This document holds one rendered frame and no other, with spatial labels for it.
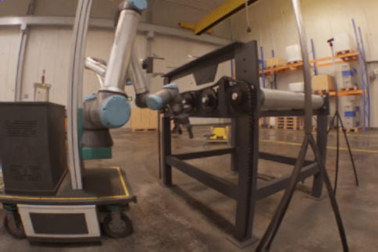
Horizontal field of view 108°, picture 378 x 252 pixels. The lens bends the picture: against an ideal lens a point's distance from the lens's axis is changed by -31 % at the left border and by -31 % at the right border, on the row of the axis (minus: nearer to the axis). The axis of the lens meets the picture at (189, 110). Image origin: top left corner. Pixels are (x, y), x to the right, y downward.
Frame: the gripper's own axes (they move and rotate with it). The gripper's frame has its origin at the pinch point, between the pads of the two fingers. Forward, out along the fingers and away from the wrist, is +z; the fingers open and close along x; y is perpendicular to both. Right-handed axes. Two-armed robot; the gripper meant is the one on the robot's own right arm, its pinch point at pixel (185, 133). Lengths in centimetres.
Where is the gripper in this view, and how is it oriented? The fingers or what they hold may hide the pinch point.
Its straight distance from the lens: 132.2
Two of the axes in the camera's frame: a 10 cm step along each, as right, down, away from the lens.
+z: 2.8, 9.1, 3.0
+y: -7.8, 4.0, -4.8
